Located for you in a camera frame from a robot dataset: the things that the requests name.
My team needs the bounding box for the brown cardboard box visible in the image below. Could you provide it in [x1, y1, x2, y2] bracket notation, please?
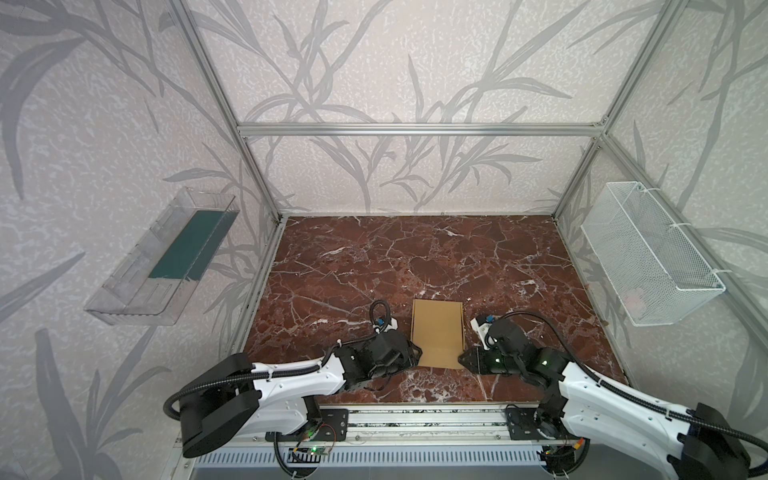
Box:
[411, 299, 465, 370]

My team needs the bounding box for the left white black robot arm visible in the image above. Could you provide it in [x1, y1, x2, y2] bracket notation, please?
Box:
[163, 330, 423, 458]

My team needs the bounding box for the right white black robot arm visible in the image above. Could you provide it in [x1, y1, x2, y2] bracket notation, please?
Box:
[459, 312, 764, 479]

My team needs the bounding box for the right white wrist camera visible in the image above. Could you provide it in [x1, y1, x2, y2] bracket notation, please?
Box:
[470, 314, 496, 350]

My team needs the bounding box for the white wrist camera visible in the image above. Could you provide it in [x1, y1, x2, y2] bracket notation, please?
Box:
[470, 314, 496, 350]
[373, 318, 398, 334]

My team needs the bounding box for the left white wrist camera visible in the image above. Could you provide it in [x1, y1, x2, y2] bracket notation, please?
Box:
[373, 318, 398, 334]

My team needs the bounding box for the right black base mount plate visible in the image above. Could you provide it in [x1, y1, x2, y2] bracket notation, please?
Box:
[504, 404, 579, 444]

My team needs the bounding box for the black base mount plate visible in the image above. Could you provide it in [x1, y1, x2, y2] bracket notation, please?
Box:
[504, 404, 579, 444]
[278, 408, 350, 442]

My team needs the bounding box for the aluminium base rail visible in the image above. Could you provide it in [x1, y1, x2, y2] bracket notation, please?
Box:
[227, 389, 688, 457]

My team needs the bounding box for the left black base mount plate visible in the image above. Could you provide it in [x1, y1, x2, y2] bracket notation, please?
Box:
[278, 408, 350, 442]

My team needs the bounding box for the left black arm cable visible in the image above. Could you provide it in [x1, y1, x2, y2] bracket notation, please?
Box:
[163, 299, 392, 421]

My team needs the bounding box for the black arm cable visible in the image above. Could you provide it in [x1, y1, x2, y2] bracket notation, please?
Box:
[163, 299, 392, 421]
[494, 310, 768, 478]

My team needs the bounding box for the white wire mesh basket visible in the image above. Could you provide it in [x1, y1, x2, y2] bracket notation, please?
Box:
[581, 181, 726, 327]

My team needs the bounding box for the clear plastic wall bin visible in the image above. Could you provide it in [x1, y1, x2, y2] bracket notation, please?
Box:
[84, 187, 240, 326]

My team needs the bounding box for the aluminium cage frame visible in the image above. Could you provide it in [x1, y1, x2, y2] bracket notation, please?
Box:
[170, 0, 768, 346]

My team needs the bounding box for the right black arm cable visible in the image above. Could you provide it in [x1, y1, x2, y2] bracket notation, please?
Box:
[494, 310, 768, 478]

